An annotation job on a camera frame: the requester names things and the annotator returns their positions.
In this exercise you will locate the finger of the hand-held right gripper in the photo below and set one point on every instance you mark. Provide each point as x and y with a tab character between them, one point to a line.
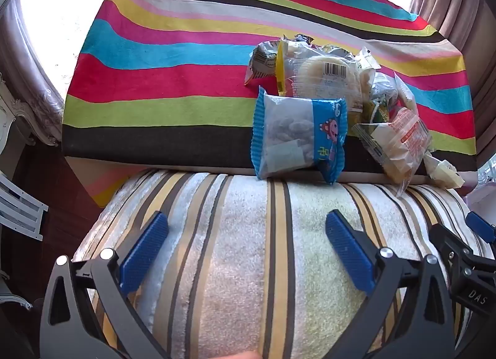
449	244
482	227

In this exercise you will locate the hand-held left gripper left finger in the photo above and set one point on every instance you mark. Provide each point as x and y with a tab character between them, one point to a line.
145	242

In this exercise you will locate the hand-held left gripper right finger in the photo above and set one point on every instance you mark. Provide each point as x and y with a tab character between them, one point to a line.
348	250

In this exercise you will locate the clear round cake packet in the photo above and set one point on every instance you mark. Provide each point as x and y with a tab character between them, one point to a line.
325	79

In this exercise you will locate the beige brown striped towel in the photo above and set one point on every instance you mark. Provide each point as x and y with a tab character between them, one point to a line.
240	266

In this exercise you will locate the red print clear cake packet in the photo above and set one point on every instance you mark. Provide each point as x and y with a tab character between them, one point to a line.
399	145

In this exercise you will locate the blue-edged clear snack packet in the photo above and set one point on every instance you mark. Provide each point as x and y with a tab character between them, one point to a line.
286	138

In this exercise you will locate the white slatted chair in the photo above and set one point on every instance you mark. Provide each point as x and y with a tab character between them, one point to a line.
21	207

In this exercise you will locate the green white snack packet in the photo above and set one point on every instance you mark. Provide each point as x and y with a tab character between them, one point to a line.
378	110

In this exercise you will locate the clear crinkled snack packet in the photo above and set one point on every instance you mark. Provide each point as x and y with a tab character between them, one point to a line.
389	87

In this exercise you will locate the white ornate cabinet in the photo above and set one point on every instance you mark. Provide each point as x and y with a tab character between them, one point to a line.
7	118

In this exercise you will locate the colourful striped tablecloth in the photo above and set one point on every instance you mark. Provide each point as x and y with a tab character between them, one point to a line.
174	52

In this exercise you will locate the pale pink sheer curtain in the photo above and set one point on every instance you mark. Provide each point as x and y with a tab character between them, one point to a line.
35	83

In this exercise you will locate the clear yellow cake packet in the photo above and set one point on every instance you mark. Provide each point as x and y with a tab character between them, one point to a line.
261	62

